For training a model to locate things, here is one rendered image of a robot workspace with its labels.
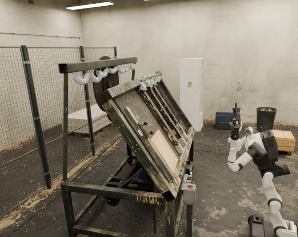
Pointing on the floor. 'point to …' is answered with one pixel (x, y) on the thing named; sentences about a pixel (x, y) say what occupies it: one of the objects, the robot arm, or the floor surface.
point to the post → (189, 220)
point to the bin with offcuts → (265, 118)
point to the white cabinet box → (192, 90)
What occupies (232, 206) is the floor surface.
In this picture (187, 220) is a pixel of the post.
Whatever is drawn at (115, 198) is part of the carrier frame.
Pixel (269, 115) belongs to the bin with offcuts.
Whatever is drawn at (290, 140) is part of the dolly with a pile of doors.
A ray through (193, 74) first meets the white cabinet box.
